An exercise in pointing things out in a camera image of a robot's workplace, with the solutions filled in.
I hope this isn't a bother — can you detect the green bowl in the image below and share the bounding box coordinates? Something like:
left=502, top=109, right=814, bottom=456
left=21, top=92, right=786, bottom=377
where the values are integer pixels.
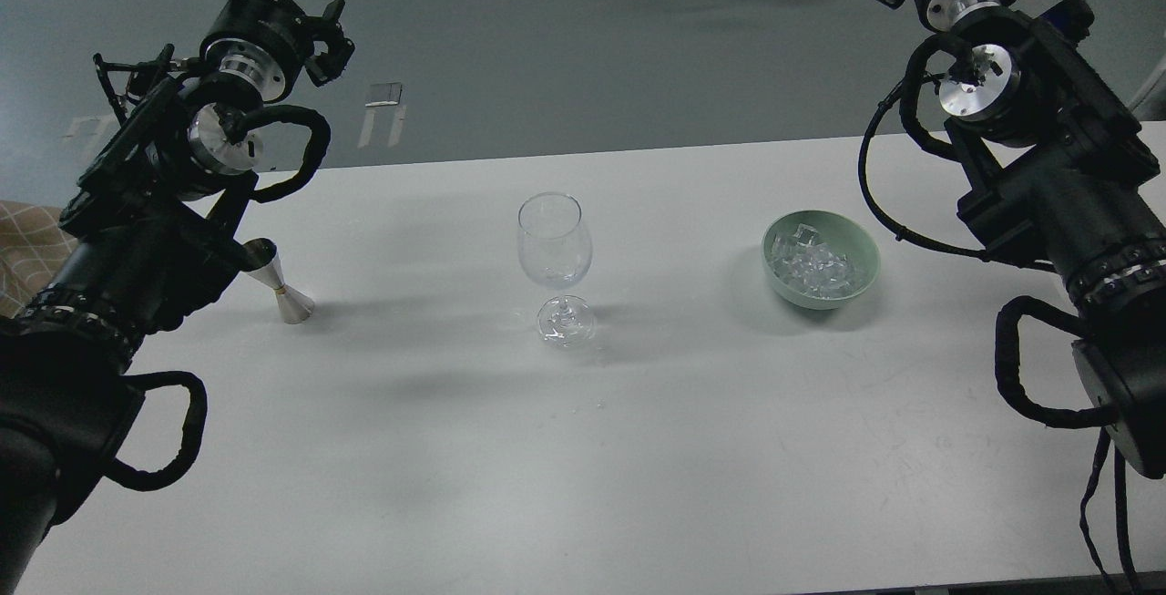
left=761, top=210, right=881, bottom=310

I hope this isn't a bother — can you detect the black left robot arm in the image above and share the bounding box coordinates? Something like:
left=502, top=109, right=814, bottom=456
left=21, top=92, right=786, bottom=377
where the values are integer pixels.
left=3, top=0, right=354, bottom=594

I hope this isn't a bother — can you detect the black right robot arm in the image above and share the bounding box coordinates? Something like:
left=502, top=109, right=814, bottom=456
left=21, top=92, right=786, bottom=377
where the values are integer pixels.
left=857, top=0, right=1165, bottom=594

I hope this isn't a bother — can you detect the steel cocktail jigger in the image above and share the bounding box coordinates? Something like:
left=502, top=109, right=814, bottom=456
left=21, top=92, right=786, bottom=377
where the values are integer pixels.
left=243, top=238, right=315, bottom=324

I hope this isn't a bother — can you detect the pile of clear ice cubes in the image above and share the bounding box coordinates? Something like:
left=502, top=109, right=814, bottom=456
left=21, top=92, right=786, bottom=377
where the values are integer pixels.
left=770, top=224, right=864, bottom=300

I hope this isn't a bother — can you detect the clear wine glass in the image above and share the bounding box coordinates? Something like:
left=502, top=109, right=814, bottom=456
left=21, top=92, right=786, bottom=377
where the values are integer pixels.
left=517, top=191, right=597, bottom=349

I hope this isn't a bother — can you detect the beige checkered chair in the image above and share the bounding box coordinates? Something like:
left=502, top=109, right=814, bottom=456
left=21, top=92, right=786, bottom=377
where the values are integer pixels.
left=1, top=200, right=77, bottom=319

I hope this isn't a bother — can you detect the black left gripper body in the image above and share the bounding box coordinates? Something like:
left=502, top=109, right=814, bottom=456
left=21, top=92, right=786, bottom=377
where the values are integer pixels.
left=199, top=0, right=315, bottom=104

